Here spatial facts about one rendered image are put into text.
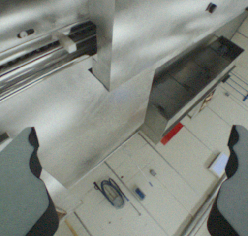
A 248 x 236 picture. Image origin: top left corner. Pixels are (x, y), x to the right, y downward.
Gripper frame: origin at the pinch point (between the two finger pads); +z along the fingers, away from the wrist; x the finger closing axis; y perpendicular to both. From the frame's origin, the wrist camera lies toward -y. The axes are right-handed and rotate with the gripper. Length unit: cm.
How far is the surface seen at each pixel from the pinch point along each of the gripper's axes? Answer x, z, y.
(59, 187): -21.9, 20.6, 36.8
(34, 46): -13.4, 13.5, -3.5
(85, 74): -10.8, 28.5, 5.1
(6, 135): -21.0, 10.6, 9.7
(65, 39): -9.9, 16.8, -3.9
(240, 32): 379, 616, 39
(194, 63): 126, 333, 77
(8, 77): -17.5, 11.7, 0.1
